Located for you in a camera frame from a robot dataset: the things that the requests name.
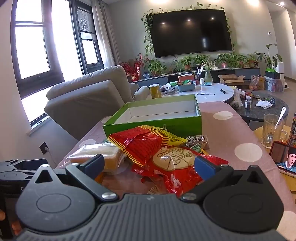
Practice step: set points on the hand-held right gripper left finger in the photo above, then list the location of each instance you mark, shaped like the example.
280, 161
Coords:
93, 165

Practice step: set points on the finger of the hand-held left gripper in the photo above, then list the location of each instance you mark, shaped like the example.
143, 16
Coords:
23, 165

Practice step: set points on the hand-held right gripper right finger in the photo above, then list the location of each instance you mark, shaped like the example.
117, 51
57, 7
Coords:
204, 168

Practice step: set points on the clear-wrapped yellow bread packet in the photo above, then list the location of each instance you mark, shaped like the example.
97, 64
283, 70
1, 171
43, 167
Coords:
97, 151

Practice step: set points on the black white snack packet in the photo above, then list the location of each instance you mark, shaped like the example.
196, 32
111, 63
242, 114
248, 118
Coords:
197, 140

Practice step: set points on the red round-cookie snack packet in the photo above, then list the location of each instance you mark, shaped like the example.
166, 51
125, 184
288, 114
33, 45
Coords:
175, 176

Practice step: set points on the green cardboard box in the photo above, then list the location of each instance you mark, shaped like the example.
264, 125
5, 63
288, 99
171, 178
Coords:
148, 124

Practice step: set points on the clear bag of dark snacks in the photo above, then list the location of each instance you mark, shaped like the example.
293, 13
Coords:
170, 90

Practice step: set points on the person's left hand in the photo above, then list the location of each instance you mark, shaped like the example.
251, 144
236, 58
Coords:
16, 229

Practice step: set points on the green yellow snack packet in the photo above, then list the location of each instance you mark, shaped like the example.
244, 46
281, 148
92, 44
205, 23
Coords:
200, 149

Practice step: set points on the pink dotted tablecloth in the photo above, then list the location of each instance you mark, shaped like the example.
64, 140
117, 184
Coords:
219, 134

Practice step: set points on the red yellow striped snack bag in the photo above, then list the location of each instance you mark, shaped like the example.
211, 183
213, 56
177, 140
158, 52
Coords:
141, 143

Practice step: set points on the beige sofa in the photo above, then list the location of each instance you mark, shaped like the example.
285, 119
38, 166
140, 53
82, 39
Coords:
87, 97

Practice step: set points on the white pen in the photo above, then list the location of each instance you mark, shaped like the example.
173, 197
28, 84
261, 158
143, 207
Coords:
205, 94

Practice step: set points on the clear plastic bag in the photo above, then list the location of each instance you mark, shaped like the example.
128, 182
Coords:
237, 99

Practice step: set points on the glass mug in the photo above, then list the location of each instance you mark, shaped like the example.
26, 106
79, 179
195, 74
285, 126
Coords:
272, 134

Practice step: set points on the small dark bottle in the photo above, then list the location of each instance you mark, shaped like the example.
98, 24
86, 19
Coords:
248, 103

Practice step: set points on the white round table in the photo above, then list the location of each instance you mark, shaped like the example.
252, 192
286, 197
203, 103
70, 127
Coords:
208, 89

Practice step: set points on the black marker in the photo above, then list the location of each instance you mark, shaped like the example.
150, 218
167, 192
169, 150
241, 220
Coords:
223, 91

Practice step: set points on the smartphone in red case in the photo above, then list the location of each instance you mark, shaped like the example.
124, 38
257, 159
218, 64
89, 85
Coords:
284, 157

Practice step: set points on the blue plastic basket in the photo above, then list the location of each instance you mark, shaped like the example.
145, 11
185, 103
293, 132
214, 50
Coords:
186, 87

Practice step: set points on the dark round coffee table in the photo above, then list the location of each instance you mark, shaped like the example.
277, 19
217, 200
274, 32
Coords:
266, 112

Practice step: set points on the small teal box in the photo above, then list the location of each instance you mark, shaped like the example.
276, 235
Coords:
208, 83

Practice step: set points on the white crumpled tissue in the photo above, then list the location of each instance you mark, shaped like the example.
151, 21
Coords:
263, 104

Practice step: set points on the open cardboard box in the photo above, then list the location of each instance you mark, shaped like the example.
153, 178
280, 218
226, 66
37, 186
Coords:
231, 81

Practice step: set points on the yellow cylindrical can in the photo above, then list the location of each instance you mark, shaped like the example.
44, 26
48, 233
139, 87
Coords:
154, 91

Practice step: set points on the orange tissue box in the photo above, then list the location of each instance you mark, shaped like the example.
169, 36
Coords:
186, 77

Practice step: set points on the glass vase with plant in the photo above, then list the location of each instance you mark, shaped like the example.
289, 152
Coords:
208, 74

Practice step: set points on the black yellow drink can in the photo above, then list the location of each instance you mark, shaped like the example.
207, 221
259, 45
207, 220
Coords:
293, 129

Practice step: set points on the plastic bag of fruit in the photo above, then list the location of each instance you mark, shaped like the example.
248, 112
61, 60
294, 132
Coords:
255, 83

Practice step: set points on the grey television cabinet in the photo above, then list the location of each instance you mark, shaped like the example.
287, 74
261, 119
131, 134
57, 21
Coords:
157, 81

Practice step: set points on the red flower arrangement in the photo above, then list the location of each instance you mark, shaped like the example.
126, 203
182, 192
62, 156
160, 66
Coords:
134, 66

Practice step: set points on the clear storage bin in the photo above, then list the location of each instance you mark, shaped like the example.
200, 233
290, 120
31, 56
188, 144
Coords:
274, 85

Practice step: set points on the dark framed window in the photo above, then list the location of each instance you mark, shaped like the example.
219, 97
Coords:
34, 58

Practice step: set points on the row of green potted plants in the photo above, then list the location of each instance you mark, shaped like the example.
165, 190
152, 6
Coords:
155, 67

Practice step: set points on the green black box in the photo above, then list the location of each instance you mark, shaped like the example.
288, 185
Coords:
272, 74

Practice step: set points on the tall leafy floor plant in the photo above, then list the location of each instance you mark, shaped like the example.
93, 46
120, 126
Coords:
269, 56

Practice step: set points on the white curtain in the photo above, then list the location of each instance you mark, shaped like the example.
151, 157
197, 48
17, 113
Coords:
104, 34

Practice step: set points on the wall power socket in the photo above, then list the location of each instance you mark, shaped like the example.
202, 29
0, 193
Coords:
44, 148

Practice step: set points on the wall-mounted black television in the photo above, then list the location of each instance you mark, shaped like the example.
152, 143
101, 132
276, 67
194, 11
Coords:
189, 32

